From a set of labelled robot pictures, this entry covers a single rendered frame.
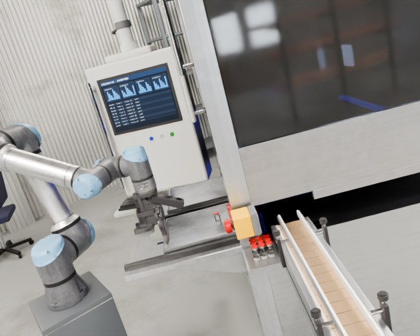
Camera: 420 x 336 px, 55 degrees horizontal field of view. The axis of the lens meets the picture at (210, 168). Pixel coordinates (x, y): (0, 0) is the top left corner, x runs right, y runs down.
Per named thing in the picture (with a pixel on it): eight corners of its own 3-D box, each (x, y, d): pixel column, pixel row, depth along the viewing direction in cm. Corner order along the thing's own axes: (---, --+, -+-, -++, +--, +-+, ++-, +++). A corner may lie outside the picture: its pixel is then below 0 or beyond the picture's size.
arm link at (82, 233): (59, 267, 153) (-21, 138, 142) (82, 246, 167) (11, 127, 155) (83, 260, 148) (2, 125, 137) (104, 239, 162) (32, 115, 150)
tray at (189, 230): (250, 205, 163) (248, 197, 162) (261, 233, 139) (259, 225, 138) (168, 226, 164) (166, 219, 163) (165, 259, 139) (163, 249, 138)
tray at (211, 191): (239, 179, 196) (237, 172, 195) (247, 198, 171) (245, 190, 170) (171, 196, 196) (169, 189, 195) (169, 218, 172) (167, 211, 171)
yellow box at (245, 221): (257, 225, 128) (252, 204, 126) (261, 235, 121) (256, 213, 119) (234, 231, 128) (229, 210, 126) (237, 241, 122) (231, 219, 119)
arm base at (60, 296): (53, 317, 139) (42, 293, 136) (43, 300, 152) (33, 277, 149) (94, 294, 146) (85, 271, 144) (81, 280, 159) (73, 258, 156)
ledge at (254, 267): (285, 244, 132) (283, 239, 132) (295, 265, 120) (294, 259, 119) (243, 255, 133) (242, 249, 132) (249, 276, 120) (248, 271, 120)
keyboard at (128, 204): (194, 188, 222) (193, 183, 222) (189, 198, 209) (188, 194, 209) (127, 201, 230) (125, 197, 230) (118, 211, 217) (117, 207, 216)
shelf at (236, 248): (239, 179, 201) (237, 175, 201) (265, 245, 134) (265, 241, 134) (145, 203, 202) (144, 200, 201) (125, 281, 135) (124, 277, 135)
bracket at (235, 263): (246, 267, 149) (238, 236, 146) (247, 271, 147) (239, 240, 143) (157, 290, 150) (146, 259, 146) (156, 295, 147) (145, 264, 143)
